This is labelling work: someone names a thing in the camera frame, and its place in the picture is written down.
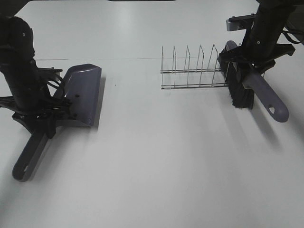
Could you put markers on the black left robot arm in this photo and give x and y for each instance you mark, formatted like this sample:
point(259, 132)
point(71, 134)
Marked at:
point(17, 50)

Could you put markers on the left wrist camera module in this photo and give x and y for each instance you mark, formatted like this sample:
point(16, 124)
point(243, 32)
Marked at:
point(51, 74)

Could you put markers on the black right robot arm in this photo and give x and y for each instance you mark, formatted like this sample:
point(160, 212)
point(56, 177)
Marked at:
point(263, 29)

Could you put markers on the purple plastic dustpan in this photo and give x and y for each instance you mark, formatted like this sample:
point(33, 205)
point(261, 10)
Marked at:
point(82, 85)

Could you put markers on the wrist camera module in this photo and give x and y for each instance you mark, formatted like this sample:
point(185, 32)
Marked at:
point(240, 22)
point(51, 74)

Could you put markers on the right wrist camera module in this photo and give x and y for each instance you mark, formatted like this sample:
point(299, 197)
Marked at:
point(240, 22)

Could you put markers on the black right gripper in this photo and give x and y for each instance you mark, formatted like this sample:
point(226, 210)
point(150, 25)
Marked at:
point(259, 57)

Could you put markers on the chrome wire dish rack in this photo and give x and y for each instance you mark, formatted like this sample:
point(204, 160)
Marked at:
point(201, 70)

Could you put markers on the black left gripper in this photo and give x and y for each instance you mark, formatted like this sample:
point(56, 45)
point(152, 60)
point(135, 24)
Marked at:
point(37, 104)

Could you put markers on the purple brush black bristles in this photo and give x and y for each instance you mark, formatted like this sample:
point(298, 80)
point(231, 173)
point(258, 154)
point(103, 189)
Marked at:
point(244, 82)

